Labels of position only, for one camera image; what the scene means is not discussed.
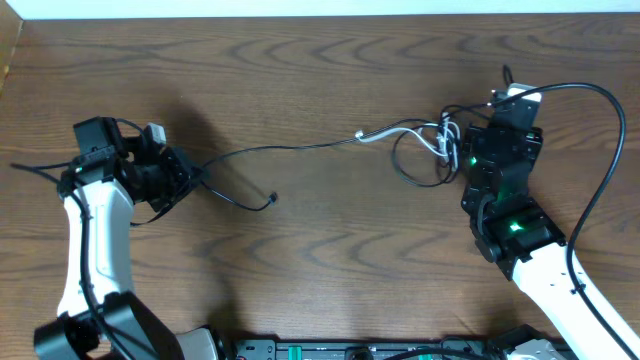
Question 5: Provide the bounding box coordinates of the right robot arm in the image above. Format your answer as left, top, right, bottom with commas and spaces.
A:
461, 120, 639, 359

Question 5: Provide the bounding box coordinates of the black usb cable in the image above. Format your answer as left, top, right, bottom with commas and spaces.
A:
199, 103, 494, 212

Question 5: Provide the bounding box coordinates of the white usb cable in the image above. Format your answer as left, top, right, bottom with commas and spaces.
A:
354, 112, 462, 172

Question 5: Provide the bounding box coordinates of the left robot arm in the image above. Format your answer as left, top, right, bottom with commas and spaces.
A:
34, 117, 220, 359

